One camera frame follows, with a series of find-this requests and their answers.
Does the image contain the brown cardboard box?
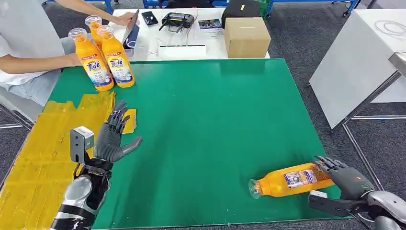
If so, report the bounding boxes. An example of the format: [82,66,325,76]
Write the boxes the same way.
[224,17,272,59]

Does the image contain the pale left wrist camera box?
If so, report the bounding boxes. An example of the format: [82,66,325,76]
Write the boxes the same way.
[69,126,95,164]

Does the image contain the blue metal rack frame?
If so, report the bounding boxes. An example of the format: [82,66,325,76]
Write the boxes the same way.
[142,0,361,16]
[41,0,115,14]

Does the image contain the black bag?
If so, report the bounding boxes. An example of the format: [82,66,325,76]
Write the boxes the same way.
[221,0,261,29]

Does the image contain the green table mat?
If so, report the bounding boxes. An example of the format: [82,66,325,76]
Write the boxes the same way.
[49,58,350,230]

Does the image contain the person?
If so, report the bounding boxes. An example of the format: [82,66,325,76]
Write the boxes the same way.
[0,0,135,107]

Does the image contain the person's left hand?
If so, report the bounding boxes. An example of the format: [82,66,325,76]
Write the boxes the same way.
[113,12,135,26]

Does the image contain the dark right wrist camera box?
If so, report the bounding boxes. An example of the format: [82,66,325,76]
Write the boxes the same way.
[308,190,369,219]

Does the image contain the white desk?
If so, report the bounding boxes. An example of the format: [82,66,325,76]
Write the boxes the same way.
[108,8,271,62]

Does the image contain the coiled white cable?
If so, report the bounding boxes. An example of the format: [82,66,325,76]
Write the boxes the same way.
[374,20,406,36]

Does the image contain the printed photo card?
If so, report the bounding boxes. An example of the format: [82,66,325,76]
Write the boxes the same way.
[198,19,222,30]

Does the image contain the black remote controller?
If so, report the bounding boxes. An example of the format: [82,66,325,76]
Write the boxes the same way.
[158,12,195,33]

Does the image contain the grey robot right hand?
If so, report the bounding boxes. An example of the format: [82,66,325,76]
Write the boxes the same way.
[314,155,375,201]

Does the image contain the long white box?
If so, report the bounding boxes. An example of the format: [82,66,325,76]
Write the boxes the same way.
[158,44,207,59]

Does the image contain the orange detergent bottle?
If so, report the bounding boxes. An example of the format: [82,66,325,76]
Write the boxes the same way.
[96,24,136,89]
[84,15,104,48]
[248,162,335,200]
[68,27,115,92]

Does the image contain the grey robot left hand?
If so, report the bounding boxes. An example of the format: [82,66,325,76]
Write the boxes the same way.
[93,100,143,163]

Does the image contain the black smartphone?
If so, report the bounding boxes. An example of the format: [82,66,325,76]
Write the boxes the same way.
[141,11,159,26]

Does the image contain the thin grey cable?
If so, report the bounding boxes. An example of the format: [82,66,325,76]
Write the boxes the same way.
[185,9,199,46]

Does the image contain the green plastic crate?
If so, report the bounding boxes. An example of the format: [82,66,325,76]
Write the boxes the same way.
[258,0,270,17]

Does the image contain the yellow taped sheet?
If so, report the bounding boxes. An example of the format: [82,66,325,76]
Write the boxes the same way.
[0,91,137,230]

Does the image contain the tablet with blue case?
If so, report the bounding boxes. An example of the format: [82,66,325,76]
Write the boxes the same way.
[122,9,140,58]

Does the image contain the steel table frame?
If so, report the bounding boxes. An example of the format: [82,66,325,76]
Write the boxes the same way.
[329,51,406,191]

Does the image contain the white side table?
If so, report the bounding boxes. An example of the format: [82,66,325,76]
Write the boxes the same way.
[309,9,406,129]

